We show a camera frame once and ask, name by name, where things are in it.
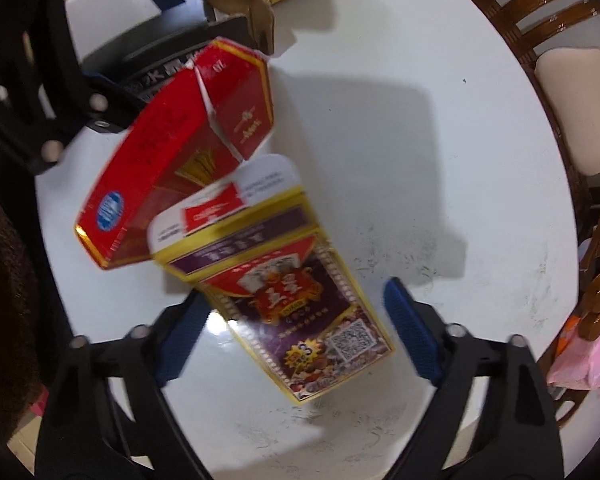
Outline dark cardboard box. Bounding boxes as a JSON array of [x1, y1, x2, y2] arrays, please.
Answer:
[[82, 0, 276, 106]]

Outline brown wooden sofa bench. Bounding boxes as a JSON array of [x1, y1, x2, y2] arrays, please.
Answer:
[[447, 0, 600, 221]]

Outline pink plastic bag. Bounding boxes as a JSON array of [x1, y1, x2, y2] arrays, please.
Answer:
[[547, 310, 600, 390]]

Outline beige back cushion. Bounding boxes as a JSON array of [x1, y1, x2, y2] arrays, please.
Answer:
[[534, 47, 600, 177]]

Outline white top wooden coffee table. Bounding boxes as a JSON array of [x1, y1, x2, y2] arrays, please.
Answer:
[[32, 0, 581, 480]]

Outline orange packet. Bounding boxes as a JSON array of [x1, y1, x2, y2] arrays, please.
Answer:
[[555, 327, 576, 361]]

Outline red cigarette box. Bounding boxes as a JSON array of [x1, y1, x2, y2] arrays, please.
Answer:
[[75, 37, 276, 271]]

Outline purple and gold box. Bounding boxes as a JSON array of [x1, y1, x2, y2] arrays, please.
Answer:
[[147, 154, 397, 407]]

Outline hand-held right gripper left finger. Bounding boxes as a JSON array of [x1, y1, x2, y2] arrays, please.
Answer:
[[34, 287, 216, 480]]

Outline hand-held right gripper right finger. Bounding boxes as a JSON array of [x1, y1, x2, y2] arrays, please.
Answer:
[[384, 276, 566, 480]]

